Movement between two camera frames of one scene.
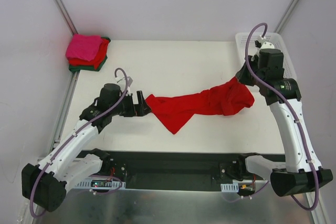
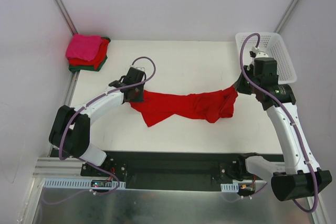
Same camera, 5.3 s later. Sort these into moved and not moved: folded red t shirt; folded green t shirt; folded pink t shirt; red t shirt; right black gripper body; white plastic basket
Moved: red t shirt; right black gripper body
Not moved: folded green t shirt; folded red t shirt; white plastic basket; folded pink t shirt
